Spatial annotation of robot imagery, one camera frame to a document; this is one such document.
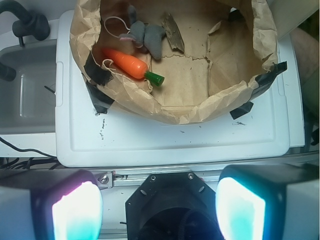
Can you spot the black octagonal mount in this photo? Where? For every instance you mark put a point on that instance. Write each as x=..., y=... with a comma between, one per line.
x=172, y=206

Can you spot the grey plush mouse toy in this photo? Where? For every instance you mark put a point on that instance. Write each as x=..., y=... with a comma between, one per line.
x=145, y=37

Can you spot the black faucet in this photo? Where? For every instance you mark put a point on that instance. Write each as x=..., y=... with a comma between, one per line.
x=29, y=23

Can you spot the aluminium rail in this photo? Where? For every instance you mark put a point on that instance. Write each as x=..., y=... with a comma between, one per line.
x=136, y=176

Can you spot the grey sink basin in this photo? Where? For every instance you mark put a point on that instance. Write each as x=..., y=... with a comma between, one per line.
x=27, y=103

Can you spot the brown paper bag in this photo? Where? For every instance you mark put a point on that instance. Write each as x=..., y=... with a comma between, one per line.
x=228, y=45

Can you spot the orange plastic toy carrot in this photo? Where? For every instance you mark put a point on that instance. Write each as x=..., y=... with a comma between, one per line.
x=133, y=66

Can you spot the white plastic bin lid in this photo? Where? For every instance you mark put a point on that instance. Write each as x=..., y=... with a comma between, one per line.
x=85, y=138

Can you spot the brown wood chip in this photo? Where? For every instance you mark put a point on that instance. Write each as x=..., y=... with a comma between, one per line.
x=173, y=33

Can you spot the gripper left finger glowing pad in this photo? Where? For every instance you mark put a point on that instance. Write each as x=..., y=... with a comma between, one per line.
x=39, y=204

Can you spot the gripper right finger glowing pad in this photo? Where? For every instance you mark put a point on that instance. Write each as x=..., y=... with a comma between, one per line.
x=269, y=202

